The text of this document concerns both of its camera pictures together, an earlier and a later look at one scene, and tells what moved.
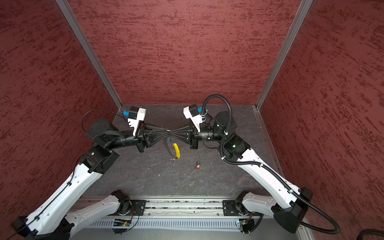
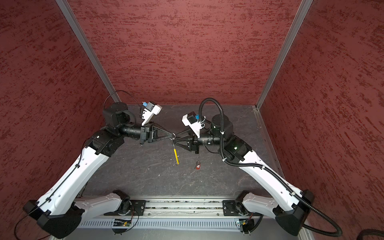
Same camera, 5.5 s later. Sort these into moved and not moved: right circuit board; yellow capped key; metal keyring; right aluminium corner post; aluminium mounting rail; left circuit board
Moved: metal keyring; yellow capped key
Not moved: aluminium mounting rail; right circuit board; left circuit board; right aluminium corner post
